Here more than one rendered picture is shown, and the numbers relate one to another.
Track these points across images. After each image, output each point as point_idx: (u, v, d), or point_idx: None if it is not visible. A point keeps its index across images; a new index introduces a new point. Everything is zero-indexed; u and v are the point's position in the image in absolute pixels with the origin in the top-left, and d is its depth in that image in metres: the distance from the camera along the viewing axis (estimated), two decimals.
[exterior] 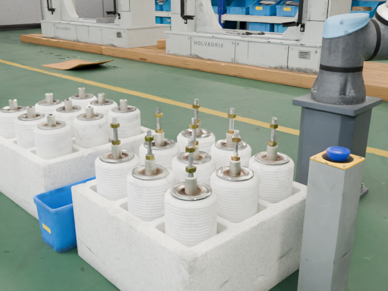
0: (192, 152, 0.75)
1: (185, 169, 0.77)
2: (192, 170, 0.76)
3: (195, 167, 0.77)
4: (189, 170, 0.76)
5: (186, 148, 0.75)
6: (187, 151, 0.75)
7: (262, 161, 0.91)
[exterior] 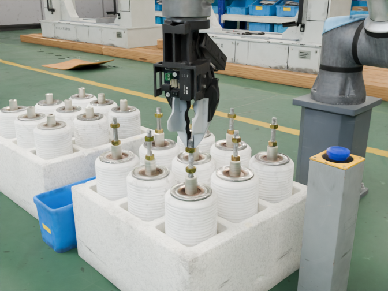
0: (192, 152, 0.75)
1: (185, 169, 0.77)
2: (192, 171, 0.76)
3: (195, 167, 0.77)
4: (189, 170, 0.76)
5: (186, 148, 0.75)
6: (187, 152, 0.75)
7: (262, 161, 0.91)
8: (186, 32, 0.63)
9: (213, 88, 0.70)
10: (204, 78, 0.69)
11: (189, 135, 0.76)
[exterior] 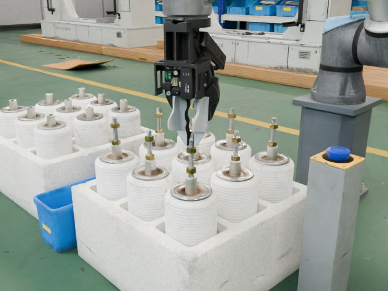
0: (193, 149, 0.76)
1: (196, 170, 0.76)
2: (193, 168, 0.78)
3: (187, 166, 0.77)
4: (196, 167, 0.77)
5: (196, 148, 0.75)
6: (196, 150, 0.76)
7: (262, 161, 0.91)
8: (187, 30, 0.63)
9: (213, 87, 0.70)
10: (204, 77, 0.68)
11: (189, 135, 0.75)
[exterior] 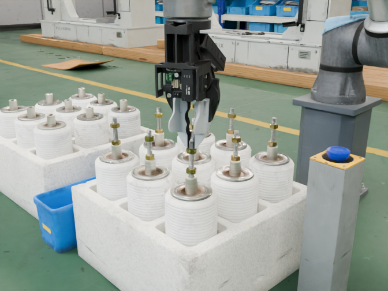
0: (186, 151, 0.76)
1: None
2: (186, 170, 0.77)
3: (189, 170, 0.76)
4: (187, 167, 0.77)
5: None
6: (188, 150, 0.76)
7: (262, 161, 0.91)
8: (189, 32, 0.63)
9: (214, 89, 0.70)
10: (205, 78, 0.69)
11: (189, 136, 0.75)
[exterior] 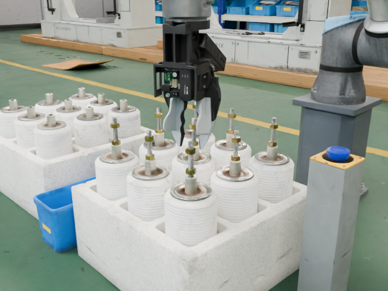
0: (193, 153, 0.75)
1: (185, 171, 0.77)
2: (193, 172, 0.76)
3: (195, 168, 0.77)
4: (189, 171, 0.76)
5: (187, 150, 0.75)
6: (188, 153, 0.75)
7: (262, 161, 0.91)
8: (187, 32, 0.63)
9: (213, 87, 0.70)
10: (204, 78, 0.69)
11: (183, 135, 0.76)
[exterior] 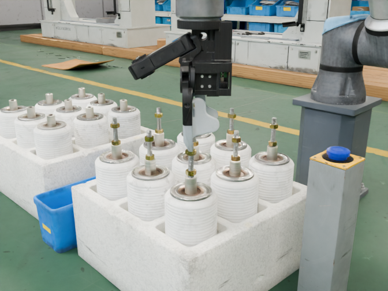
0: (186, 152, 0.76)
1: (193, 170, 0.78)
2: (186, 171, 0.77)
3: (187, 171, 0.76)
4: (187, 168, 0.78)
5: None
6: (189, 151, 0.77)
7: (262, 161, 0.91)
8: None
9: None
10: None
11: (187, 141, 0.73)
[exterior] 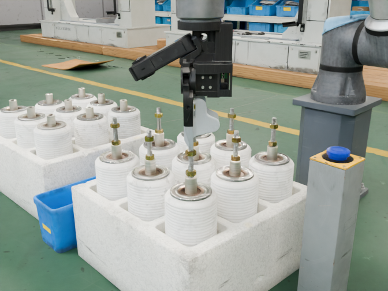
0: (190, 155, 0.75)
1: (185, 172, 0.77)
2: (190, 174, 0.76)
3: (195, 171, 0.77)
4: (187, 172, 0.76)
5: (186, 151, 0.75)
6: (186, 155, 0.75)
7: (262, 161, 0.91)
8: None
9: None
10: None
11: (188, 139, 0.74)
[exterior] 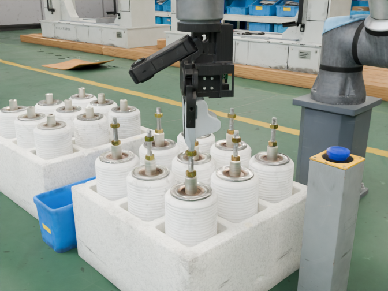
0: (195, 153, 0.76)
1: (193, 174, 0.76)
2: (195, 171, 0.78)
3: None
4: (196, 171, 0.77)
5: (194, 152, 0.75)
6: (196, 155, 0.76)
7: (262, 161, 0.91)
8: None
9: None
10: None
11: (188, 141, 0.75)
